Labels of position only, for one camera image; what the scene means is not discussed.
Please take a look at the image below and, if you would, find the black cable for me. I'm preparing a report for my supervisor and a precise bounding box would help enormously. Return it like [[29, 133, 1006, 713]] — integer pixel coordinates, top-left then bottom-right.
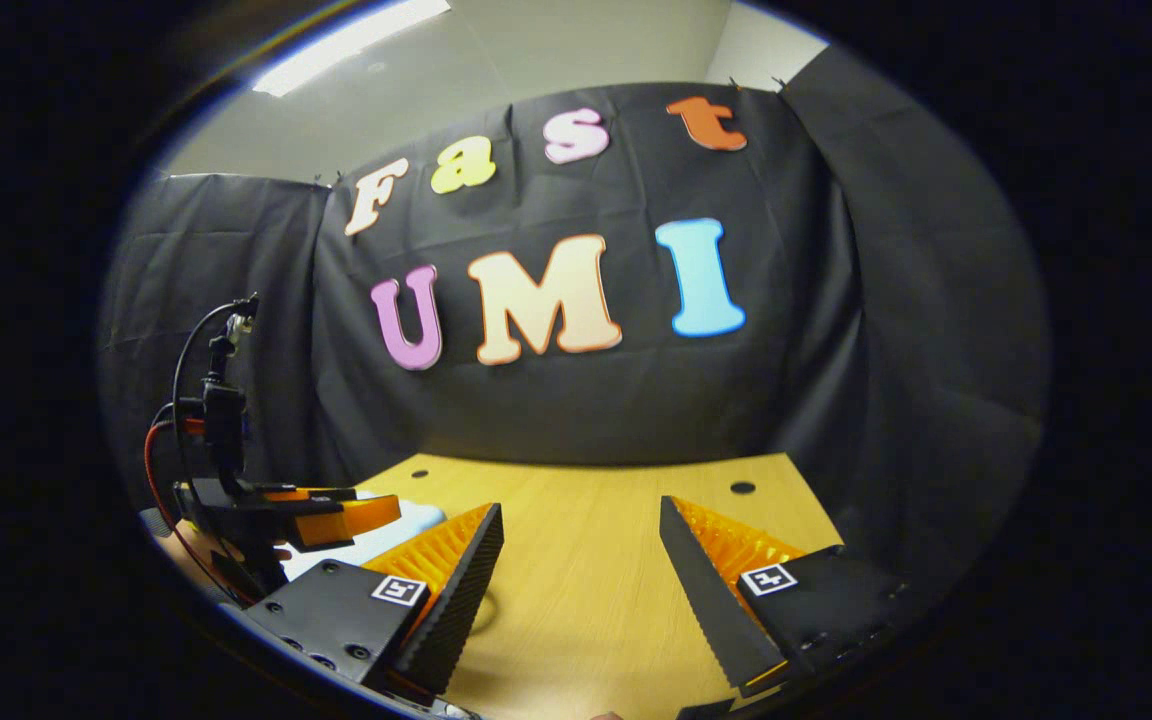
[[172, 296, 259, 483]]

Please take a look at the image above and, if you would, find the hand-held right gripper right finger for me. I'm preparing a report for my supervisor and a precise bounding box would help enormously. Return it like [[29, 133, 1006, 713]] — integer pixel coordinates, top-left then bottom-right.
[[658, 494, 924, 699]]

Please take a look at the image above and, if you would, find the red cable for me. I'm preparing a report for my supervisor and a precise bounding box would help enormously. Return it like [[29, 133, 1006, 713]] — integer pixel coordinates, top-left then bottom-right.
[[143, 418, 239, 603]]

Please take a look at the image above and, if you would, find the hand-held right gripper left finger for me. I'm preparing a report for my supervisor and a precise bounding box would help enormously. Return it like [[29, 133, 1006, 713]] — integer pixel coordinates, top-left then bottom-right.
[[246, 503, 506, 701]]

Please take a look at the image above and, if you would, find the light blue suitcase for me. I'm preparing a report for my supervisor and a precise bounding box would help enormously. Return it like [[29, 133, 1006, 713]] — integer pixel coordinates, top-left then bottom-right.
[[141, 500, 449, 583]]

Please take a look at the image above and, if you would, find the black backdrop cloth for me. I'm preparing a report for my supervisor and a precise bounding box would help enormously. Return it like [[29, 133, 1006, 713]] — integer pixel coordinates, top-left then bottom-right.
[[96, 45, 1052, 621]]

